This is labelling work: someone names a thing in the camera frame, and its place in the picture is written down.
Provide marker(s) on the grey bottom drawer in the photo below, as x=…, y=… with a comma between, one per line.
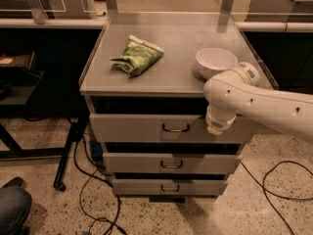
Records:
x=168, y=187

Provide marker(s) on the grey top drawer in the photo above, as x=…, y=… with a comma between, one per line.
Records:
x=166, y=129

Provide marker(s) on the white horizontal rail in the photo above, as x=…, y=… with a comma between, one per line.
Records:
x=71, y=24

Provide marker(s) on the grey drawer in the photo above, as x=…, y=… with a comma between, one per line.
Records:
x=168, y=187
x=166, y=129
x=171, y=163

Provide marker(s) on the dark shoe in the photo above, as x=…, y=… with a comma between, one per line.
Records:
x=16, y=181

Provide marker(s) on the green chip bag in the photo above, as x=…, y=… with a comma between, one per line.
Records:
x=137, y=56

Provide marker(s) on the black table stand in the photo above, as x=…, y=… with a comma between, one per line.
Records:
x=20, y=83

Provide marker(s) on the white ceramic bowl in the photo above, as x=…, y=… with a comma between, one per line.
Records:
x=211, y=61

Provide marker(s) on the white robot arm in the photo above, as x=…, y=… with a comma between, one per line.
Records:
x=235, y=91

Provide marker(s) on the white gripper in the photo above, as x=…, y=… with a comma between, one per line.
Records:
x=219, y=122

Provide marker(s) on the grey drawer cabinet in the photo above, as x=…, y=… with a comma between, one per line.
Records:
x=169, y=87

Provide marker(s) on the person leg in jeans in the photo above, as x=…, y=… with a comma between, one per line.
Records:
x=15, y=203

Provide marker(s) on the grey middle drawer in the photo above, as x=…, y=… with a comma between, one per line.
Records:
x=171, y=163

